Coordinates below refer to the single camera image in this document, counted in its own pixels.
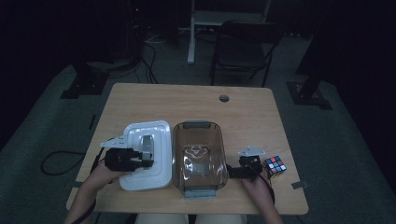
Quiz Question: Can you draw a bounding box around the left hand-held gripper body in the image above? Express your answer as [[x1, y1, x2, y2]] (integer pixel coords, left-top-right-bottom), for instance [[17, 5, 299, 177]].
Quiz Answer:
[[100, 134, 143, 173]]

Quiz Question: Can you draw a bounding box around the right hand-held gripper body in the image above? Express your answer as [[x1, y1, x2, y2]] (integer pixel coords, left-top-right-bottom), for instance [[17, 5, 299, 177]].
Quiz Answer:
[[236, 145, 266, 182]]

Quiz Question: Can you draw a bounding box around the white container lid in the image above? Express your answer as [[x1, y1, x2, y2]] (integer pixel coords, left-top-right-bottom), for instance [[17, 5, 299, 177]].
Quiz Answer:
[[119, 119, 173, 191]]

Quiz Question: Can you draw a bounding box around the colourful puzzle cube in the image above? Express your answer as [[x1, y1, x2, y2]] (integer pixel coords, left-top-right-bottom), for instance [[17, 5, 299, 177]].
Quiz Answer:
[[262, 155, 288, 179]]

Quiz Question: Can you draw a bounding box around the clear plastic storage box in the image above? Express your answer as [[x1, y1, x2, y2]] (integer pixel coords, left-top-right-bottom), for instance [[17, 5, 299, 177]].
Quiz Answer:
[[172, 120, 229, 200]]

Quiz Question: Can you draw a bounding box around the person's left hand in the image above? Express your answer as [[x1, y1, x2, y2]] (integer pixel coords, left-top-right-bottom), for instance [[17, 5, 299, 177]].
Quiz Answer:
[[89, 161, 129, 192]]

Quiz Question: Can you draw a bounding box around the person's right hand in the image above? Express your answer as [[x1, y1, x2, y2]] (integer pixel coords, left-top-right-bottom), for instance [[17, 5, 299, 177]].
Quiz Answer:
[[241, 173, 276, 207]]

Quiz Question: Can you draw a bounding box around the black stand base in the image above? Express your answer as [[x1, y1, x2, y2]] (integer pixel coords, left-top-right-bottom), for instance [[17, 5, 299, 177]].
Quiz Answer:
[[60, 62, 110, 100], [286, 0, 339, 111]]

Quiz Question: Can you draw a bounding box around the black folding chair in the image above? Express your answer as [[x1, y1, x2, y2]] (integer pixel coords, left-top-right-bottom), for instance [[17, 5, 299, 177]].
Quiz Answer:
[[209, 20, 286, 88]]

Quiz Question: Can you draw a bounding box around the dark equipment tower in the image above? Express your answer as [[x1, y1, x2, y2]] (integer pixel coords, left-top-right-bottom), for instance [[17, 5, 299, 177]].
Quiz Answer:
[[124, 0, 148, 63]]

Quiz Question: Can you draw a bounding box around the left hand-held gripper cable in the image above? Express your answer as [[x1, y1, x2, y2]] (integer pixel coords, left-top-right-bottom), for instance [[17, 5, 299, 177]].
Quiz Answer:
[[70, 146, 107, 224]]

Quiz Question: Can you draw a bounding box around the hand-held gripper cable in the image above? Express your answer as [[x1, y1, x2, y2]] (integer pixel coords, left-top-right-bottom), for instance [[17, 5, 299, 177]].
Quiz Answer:
[[70, 146, 107, 224], [248, 163, 276, 205]]

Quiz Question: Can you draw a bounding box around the right hand-held gripper cable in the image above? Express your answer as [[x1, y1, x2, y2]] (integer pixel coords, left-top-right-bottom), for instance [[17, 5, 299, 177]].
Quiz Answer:
[[248, 163, 276, 205]]

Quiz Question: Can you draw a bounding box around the black floor cable loop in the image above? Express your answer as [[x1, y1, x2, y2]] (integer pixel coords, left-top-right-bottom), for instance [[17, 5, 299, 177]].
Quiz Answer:
[[40, 150, 87, 176]]

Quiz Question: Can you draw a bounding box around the black floor cables bundle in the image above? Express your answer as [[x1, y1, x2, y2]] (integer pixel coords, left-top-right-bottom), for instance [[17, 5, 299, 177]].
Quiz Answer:
[[134, 40, 161, 85]]

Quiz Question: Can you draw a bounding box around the white desk frame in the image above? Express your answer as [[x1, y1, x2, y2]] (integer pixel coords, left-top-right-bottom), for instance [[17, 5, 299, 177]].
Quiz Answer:
[[186, 0, 273, 65]]

